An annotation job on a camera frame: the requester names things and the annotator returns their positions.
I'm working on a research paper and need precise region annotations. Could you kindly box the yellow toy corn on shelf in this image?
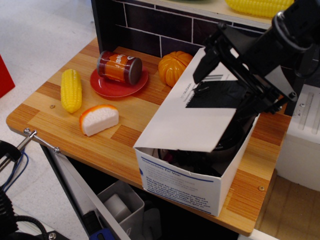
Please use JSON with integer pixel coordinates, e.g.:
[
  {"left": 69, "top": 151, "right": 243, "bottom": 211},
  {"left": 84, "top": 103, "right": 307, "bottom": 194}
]
[{"left": 225, "top": 0, "right": 294, "bottom": 18}]

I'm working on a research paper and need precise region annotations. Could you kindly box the white cardboard box with flap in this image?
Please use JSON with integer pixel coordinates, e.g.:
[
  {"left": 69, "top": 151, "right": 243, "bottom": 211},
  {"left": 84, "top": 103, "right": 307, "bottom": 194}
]
[{"left": 134, "top": 48, "right": 249, "bottom": 216}]

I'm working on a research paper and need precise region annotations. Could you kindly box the orange toy pumpkin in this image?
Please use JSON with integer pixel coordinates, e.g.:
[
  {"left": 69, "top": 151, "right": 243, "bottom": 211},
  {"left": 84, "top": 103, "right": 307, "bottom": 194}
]
[{"left": 158, "top": 51, "right": 193, "bottom": 87}]

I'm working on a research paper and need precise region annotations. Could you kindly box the black cable bundle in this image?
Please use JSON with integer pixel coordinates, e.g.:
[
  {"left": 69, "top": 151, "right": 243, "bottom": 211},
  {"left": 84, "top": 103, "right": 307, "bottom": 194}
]
[{"left": 156, "top": 148, "right": 223, "bottom": 177}]

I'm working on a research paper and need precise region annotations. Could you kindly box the yellow toy corn on table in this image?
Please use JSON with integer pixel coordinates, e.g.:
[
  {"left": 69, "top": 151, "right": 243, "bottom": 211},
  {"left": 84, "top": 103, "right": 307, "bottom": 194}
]
[{"left": 60, "top": 69, "right": 82, "bottom": 113}]

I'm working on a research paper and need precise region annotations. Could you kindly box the metal clamp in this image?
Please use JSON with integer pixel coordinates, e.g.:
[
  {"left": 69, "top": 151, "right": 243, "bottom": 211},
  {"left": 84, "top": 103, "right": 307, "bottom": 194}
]
[{"left": 0, "top": 128, "right": 61, "bottom": 172}]

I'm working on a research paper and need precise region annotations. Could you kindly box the dark tiled shelf unit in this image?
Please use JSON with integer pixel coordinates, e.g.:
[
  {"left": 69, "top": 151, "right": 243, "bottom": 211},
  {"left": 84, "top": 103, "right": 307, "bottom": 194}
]
[{"left": 90, "top": 0, "right": 320, "bottom": 116}]

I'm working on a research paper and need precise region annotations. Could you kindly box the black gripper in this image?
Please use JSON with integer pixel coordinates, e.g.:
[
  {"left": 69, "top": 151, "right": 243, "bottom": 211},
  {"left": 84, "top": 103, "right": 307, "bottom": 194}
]
[{"left": 193, "top": 22, "right": 298, "bottom": 115}]

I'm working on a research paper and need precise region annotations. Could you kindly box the black braided cable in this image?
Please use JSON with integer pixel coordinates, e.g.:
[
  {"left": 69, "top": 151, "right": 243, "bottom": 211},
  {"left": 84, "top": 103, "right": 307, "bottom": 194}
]
[{"left": 0, "top": 189, "right": 48, "bottom": 240}]

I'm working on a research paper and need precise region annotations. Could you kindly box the white orange toy cheese wedge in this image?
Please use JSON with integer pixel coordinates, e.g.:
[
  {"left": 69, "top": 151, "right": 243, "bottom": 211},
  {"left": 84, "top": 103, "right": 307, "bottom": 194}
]
[{"left": 79, "top": 104, "right": 119, "bottom": 137}]

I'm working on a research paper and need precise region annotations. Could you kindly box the black 3d mouse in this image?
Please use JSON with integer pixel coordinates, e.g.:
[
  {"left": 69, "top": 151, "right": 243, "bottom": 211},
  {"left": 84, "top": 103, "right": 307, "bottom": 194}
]
[{"left": 206, "top": 121, "right": 245, "bottom": 163}]

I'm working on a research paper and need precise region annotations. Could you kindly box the orange labelled toy can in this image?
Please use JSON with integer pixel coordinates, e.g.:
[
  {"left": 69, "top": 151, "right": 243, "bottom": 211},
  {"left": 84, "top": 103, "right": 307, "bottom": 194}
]
[{"left": 96, "top": 51, "right": 143, "bottom": 86}]

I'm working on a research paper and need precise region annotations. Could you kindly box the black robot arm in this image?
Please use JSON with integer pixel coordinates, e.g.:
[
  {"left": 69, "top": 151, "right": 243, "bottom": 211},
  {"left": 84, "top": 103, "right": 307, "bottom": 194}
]
[{"left": 193, "top": 0, "right": 320, "bottom": 119}]

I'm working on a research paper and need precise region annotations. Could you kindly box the blue cable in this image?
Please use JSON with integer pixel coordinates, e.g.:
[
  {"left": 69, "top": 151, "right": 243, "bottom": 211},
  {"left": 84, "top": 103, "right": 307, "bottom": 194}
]
[{"left": 0, "top": 147, "right": 30, "bottom": 193}]

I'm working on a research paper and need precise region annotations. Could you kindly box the red box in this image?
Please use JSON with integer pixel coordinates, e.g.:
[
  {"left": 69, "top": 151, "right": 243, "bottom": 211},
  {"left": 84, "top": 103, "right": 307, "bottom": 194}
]
[{"left": 0, "top": 56, "right": 16, "bottom": 98}]

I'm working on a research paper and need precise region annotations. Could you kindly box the red plate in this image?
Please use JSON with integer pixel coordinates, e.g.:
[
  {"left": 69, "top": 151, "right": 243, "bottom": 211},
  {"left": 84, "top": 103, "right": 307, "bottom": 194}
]
[{"left": 90, "top": 66, "right": 149, "bottom": 98}]

